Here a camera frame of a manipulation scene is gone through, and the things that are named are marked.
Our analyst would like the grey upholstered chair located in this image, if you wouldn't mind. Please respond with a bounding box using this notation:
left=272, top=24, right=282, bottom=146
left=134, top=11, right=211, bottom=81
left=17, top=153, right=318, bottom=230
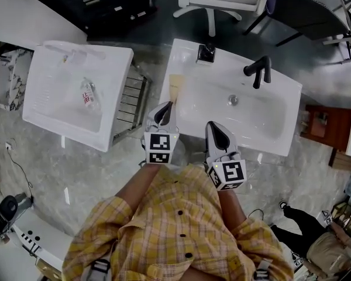
left=242, top=0, right=351, bottom=48

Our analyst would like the white washboard laundry sink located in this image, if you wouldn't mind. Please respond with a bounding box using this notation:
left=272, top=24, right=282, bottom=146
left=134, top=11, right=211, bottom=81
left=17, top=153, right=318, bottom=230
left=22, top=40, right=135, bottom=153

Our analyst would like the black floor cable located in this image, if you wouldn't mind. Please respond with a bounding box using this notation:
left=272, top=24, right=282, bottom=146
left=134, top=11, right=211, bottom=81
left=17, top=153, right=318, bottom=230
left=6, top=148, right=35, bottom=199

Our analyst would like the white ceramic sink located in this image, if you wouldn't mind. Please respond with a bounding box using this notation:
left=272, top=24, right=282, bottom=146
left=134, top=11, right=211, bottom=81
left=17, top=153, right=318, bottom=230
left=159, top=38, right=303, bottom=157

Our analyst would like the black sink faucet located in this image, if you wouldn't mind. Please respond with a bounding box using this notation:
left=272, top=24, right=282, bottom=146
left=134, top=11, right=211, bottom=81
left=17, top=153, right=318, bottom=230
left=243, top=55, right=272, bottom=90

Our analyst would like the person's right forearm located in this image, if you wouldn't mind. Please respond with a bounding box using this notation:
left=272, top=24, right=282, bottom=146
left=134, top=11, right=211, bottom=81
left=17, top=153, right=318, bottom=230
left=218, top=187, right=249, bottom=231

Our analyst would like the black office printer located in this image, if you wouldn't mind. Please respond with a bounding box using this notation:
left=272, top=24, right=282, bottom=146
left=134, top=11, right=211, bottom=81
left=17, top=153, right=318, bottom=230
left=32, top=0, right=159, bottom=40

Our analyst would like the person's left forearm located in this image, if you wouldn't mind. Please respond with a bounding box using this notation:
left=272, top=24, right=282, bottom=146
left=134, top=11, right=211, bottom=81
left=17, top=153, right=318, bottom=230
left=116, top=162, right=162, bottom=214

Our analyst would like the clear plastic bottle red label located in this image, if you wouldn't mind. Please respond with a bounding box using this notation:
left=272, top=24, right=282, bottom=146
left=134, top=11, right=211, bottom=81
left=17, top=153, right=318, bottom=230
left=80, top=77, right=102, bottom=114

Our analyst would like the marble pattern panel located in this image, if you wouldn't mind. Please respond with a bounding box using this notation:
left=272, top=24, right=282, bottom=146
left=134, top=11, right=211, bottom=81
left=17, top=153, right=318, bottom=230
left=0, top=48, right=35, bottom=112

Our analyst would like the red-brown wooden cabinet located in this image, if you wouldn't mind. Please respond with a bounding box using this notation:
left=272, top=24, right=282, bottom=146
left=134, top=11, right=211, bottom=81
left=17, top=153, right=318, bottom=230
left=300, top=104, right=351, bottom=152

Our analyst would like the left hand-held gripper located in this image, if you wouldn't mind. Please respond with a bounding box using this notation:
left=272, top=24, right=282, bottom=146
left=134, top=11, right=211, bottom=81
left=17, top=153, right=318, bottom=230
left=140, top=100, right=181, bottom=166

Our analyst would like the yellow plaid shirt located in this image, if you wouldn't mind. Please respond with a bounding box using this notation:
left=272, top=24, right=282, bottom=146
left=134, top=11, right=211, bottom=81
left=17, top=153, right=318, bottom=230
left=61, top=164, right=295, bottom=281

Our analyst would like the white counter with black holes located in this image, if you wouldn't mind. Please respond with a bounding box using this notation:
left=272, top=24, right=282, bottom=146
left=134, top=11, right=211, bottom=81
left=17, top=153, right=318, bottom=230
left=11, top=205, right=74, bottom=272

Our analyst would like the black hair dryer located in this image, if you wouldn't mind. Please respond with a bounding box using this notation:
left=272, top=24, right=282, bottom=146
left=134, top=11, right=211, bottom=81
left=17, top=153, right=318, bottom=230
left=0, top=194, right=35, bottom=253

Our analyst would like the grey harness strap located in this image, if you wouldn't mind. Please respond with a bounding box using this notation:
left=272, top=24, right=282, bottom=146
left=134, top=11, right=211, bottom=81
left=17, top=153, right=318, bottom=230
left=253, top=258, right=274, bottom=281
left=87, top=259, right=112, bottom=281

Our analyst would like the metal wire rack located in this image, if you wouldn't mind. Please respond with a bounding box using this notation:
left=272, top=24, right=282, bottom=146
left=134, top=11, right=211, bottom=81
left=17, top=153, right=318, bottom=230
left=112, top=64, right=153, bottom=145

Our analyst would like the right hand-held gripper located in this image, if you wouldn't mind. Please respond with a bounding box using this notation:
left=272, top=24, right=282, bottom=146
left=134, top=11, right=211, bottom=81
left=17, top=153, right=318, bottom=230
left=204, top=121, right=247, bottom=191

